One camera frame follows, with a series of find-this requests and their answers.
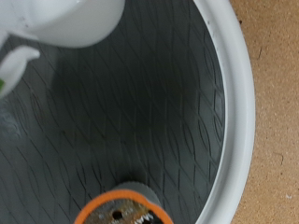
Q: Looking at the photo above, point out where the orange-rimmed white coffee pod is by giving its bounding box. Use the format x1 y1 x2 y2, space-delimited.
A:
73 181 175 224

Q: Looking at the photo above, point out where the white two-tier turntable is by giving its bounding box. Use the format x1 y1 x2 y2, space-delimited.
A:
0 0 256 224

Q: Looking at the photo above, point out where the white mug with green tape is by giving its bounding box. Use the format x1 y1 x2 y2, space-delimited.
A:
0 0 126 100

